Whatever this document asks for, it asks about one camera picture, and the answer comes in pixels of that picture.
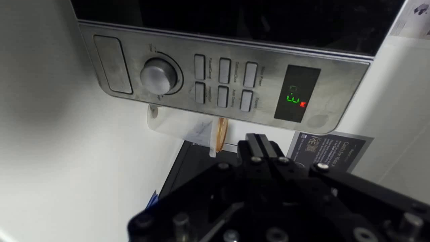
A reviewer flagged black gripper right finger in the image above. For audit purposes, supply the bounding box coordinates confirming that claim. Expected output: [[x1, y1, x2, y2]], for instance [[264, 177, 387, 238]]
[[258, 135, 385, 242]]

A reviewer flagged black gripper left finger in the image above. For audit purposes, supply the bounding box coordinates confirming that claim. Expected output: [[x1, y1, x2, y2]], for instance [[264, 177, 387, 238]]
[[239, 134, 295, 242]]

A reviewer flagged silver microwave oven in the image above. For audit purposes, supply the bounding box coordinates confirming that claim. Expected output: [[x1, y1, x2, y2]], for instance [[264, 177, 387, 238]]
[[70, 0, 405, 134]]

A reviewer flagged dark framed wall sign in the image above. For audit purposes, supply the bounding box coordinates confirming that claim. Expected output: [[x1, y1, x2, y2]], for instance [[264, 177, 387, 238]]
[[287, 132, 373, 173]]

